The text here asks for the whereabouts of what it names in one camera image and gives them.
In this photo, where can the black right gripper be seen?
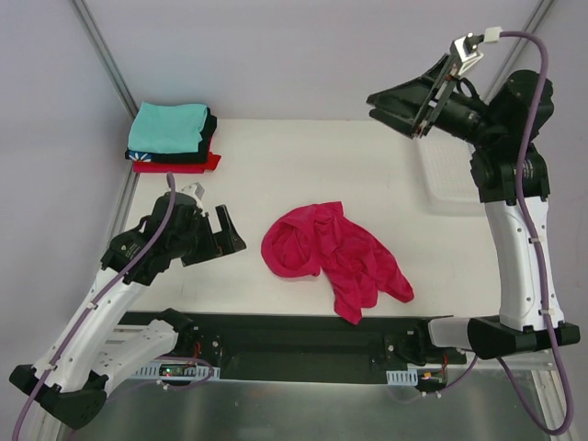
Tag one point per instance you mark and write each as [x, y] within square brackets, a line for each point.
[435, 102]

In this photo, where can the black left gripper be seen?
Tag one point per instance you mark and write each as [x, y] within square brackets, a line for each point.
[209, 245]

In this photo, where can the white plastic laundry basket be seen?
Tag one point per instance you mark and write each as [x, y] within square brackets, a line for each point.
[448, 184]

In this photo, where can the pink t shirt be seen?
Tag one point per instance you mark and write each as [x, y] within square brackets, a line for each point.
[320, 239]

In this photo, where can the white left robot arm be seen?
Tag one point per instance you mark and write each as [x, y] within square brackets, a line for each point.
[73, 380]

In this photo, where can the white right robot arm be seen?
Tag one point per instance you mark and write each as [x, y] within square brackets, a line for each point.
[513, 188]

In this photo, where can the red folded t shirt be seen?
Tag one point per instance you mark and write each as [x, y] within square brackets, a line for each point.
[211, 165]

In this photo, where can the black folded t shirt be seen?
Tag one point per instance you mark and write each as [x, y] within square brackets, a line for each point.
[180, 158]

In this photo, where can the teal folded t shirt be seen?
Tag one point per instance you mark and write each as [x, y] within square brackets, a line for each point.
[167, 129]

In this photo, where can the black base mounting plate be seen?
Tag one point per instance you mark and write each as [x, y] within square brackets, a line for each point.
[309, 348]

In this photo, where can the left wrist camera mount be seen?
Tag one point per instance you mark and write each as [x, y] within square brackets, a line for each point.
[194, 190]

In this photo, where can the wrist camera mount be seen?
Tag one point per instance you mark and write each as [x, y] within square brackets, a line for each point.
[465, 51]
[194, 190]

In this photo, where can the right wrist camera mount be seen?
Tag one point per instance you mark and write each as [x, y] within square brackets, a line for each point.
[465, 51]

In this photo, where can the left white cable duct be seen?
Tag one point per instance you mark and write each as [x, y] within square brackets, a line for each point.
[172, 371]

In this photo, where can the white cable duct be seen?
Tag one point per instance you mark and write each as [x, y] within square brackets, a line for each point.
[172, 371]
[402, 378]

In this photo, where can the right aluminium corner post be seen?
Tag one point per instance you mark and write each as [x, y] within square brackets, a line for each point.
[537, 17]

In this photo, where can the aluminium corner post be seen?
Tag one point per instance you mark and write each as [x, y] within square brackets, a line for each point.
[537, 17]
[104, 54]

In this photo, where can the right white cable duct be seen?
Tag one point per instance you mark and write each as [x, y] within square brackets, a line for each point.
[402, 378]

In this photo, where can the left aluminium corner post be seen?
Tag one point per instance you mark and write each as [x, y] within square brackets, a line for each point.
[104, 54]

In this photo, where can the aluminium frame rail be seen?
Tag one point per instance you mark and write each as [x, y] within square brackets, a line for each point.
[484, 337]

